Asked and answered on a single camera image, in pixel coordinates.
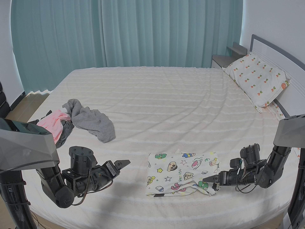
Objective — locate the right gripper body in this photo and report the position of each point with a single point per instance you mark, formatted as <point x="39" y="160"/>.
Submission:
<point x="228" y="178"/>

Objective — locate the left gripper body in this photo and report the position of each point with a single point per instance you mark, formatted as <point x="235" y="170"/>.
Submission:
<point x="104" y="175"/>

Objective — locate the white printed pyjama top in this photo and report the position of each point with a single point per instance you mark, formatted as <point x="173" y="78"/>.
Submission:
<point x="181" y="173"/>

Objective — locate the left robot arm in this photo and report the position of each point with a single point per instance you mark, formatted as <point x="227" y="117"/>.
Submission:
<point x="26" y="142"/>

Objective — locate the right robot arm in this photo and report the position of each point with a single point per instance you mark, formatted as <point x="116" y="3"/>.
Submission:
<point x="283" y="156"/>

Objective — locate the bed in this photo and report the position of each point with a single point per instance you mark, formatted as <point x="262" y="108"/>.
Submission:
<point x="166" y="104"/>

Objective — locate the dark grey garment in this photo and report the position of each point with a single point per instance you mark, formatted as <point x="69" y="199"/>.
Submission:
<point x="66" y="132"/>

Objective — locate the pink garment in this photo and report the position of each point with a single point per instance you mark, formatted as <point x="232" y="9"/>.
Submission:
<point x="53" y="122"/>

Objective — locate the white printed pillow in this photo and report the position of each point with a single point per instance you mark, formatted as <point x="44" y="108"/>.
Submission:
<point x="257" y="80"/>

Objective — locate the grey bedside table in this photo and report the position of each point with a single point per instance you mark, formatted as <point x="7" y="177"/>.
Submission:
<point x="222" y="60"/>

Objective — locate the black chest of drawers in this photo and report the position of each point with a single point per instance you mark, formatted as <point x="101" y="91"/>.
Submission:
<point x="4" y="101"/>

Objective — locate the blue-green curtain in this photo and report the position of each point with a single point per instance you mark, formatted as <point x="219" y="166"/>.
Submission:
<point x="119" y="27"/>

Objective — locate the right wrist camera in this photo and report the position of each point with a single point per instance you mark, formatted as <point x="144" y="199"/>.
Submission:
<point x="236" y="163"/>

